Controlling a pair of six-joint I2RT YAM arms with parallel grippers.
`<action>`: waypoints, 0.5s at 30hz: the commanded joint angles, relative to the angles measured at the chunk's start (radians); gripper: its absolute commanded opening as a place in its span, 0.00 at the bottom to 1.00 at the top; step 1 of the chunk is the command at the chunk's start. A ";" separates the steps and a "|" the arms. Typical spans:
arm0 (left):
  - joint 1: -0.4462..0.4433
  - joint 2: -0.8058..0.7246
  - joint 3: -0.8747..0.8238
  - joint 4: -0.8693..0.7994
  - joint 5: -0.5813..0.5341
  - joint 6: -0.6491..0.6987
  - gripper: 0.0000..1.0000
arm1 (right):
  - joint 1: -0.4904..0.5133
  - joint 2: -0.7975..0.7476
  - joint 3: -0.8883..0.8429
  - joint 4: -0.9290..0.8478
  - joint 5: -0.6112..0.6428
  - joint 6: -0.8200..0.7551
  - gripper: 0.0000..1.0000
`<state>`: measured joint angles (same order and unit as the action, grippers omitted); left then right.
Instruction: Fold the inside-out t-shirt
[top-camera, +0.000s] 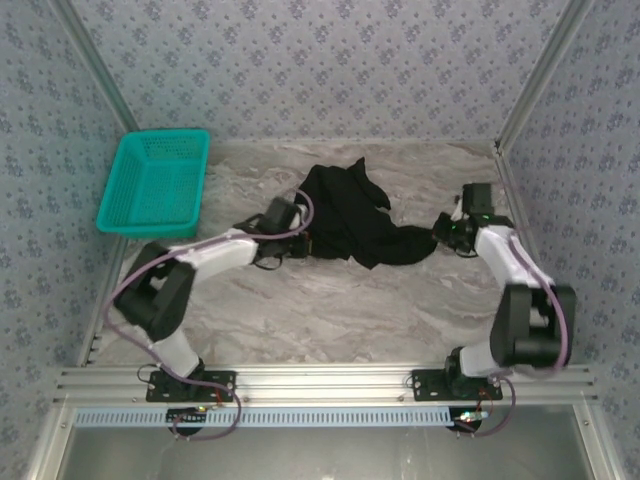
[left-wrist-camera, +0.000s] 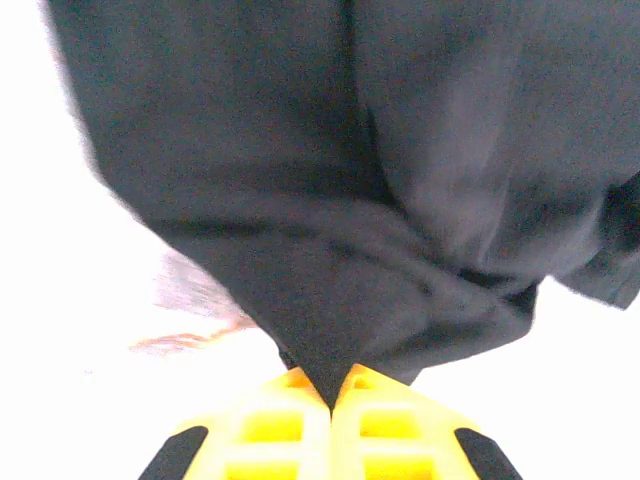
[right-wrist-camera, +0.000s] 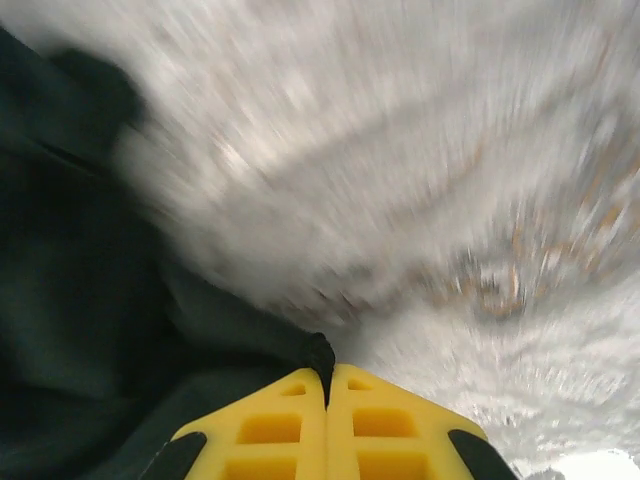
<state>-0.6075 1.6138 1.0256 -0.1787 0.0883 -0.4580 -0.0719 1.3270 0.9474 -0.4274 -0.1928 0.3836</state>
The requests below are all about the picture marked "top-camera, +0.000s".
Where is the small electronics board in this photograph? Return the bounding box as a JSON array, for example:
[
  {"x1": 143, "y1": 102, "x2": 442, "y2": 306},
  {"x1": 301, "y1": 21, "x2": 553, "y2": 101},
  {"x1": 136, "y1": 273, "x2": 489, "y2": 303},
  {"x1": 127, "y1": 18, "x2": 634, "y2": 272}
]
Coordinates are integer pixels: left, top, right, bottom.
[
  {"x1": 452, "y1": 407, "x2": 494, "y2": 431},
  {"x1": 167, "y1": 407, "x2": 209, "y2": 426}
]

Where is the aluminium side rail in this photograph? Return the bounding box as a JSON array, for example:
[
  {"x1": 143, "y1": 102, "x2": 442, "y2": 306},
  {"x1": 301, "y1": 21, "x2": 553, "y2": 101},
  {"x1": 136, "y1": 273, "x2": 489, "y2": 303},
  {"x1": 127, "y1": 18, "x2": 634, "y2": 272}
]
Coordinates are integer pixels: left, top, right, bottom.
[
  {"x1": 77, "y1": 234, "x2": 131, "y2": 369},
  {"x1": 492, "y1": 142, "x2": 556, "y2": 301}
]

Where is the aluminium corner post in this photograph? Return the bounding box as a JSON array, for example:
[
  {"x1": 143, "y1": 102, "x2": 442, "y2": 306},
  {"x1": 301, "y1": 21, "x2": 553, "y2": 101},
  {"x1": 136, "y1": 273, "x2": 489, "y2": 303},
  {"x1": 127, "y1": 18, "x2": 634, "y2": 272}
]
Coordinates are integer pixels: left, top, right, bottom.
[
  {"x1": 493, "y1": 0, "x2": 599, "y2": 151},
  {"x1": 49, "y1": 0, "x2": 141, "y2": 132}
]

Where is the black t-shirt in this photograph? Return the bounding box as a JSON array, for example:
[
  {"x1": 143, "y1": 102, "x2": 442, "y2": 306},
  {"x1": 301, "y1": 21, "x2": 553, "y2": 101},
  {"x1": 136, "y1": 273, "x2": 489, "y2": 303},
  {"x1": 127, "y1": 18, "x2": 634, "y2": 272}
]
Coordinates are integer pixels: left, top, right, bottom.
[{"x1": 298, "y1": 156, "x2": 441, "y2": 271}]

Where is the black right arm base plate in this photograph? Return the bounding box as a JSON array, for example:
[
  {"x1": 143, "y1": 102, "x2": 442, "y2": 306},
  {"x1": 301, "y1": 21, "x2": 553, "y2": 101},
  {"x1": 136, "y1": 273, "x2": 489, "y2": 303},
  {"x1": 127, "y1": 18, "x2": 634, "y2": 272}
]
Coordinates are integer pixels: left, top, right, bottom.
[{"x1": 410, "y1": 368, "x2": 504, "y2": 403}]

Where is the aluminium frame rail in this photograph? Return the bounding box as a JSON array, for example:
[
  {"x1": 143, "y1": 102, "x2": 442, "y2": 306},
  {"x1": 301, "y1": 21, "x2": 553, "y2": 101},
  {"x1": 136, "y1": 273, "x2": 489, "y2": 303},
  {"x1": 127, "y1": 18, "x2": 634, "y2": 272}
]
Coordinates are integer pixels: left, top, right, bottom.
[{"x1": 54, "y1": 364, "x2": 599, "y2": 406}]

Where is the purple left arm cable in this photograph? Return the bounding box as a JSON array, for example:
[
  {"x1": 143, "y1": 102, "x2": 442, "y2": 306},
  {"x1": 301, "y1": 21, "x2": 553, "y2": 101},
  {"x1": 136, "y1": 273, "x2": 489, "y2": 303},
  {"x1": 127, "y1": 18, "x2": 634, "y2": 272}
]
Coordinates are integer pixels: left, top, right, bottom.
[{"x1": 103, "y1": 192, "x2": 315, "y2": 442}]

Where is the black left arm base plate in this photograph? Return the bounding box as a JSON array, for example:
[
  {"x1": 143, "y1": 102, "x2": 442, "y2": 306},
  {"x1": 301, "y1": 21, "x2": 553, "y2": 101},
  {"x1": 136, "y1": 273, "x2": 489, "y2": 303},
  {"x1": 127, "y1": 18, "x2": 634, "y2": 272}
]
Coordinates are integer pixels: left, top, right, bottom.
[{"x1": 145, "y1": 368, "x2": 237, "y2": 403}]

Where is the white slotted cable duct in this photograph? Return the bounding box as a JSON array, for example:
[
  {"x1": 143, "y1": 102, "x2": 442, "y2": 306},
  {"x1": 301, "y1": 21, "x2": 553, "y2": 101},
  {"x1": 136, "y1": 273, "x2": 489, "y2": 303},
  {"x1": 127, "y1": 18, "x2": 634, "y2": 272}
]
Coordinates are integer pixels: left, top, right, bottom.
[{"x1": 73, "y1": 405, "x2": 456, "y2": 429}]

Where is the teal plastic basket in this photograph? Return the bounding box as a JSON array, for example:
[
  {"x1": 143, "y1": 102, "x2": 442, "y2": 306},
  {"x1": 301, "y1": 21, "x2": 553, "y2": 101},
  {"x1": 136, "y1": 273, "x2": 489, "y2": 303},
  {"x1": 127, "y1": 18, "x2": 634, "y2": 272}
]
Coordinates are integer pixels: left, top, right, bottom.
[{"x1": 95, "y1": 128, "x2": 211, "y2": 240}]

